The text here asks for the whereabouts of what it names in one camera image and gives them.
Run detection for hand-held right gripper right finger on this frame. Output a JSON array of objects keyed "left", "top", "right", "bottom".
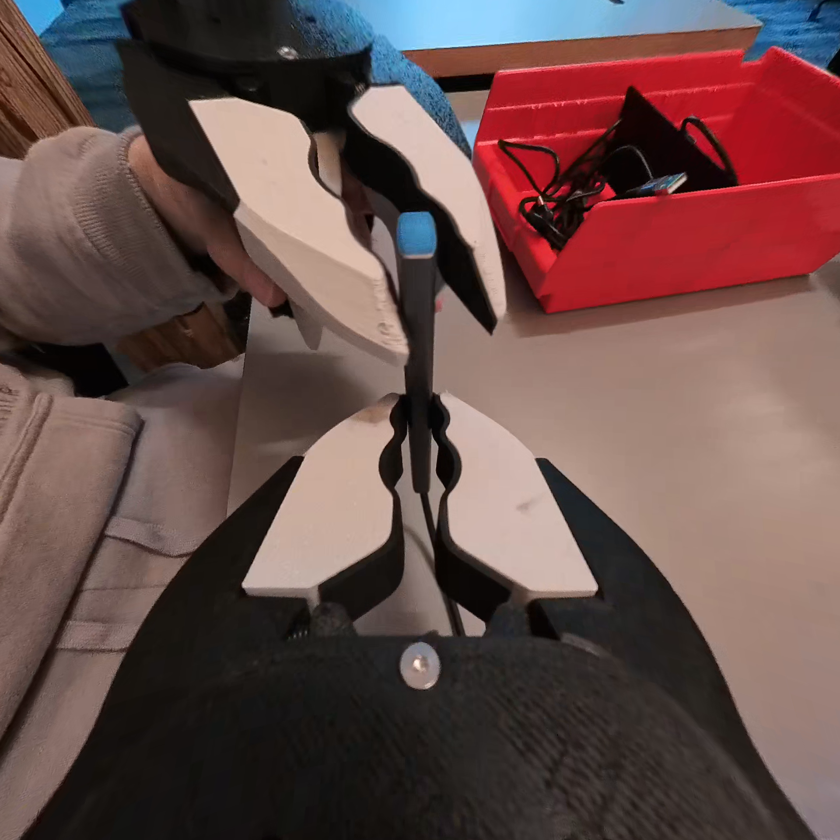
[{"left": 432, "top": 391, "right": 599, "bottom": 623}]

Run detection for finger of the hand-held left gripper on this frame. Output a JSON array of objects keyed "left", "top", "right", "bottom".
[
  {"left": 343, "top": 84, "right": 508, "bottom": 337},
  {"left": 189, "top": 98, "right": 413, "bottom": 367}
]

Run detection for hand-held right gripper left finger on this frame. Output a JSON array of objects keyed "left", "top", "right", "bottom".
[{"left": 241, "top": 392, "right": 406, "bottom": 621}]

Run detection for black cable with blue plug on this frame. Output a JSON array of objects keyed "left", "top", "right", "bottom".
[{"left": 395, "top": 211, "right": 468, "bottom": 639}]

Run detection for red plastic bin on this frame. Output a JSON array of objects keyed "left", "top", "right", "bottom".
[{"left": 471, "top": 46, "right": 840, "bottom": 315}]

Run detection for person's left forearm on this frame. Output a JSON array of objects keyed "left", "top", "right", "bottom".
[{"left": 0, "top": 125, "right": 224, "bottom": 352}]

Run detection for grey desk with brown edge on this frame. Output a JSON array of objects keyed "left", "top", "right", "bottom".
[{"left": 348, "top": 0, "right": 765, "bottom": 78}]

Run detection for person's left hand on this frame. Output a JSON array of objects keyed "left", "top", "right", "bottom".
[{"left": 128, "top": 134, "right": 291, "bottom": 311}]

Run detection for blue fabric chair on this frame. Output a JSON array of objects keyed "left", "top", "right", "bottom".
[{"left": 39, "top": 0, "right": 473, "bottom": 158}]

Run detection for black usb plug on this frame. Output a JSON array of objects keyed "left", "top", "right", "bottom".
[{"left": 626, "top": 172, "right": 689, "bottom": 198}]

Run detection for black divider panel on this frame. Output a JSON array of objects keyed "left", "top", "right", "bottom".
[{"left": 577, "top": 85, "right": 739, "bottom": 201}]

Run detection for person's grey sweatshirt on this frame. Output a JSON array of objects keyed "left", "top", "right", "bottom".
[{"left": 0, "top": 357, "right": 144, "bottom": 736}]

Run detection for tangled black cables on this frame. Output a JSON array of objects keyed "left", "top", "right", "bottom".
[{"left": 497, "top": 117, "right": 736, "bottom": 253}]

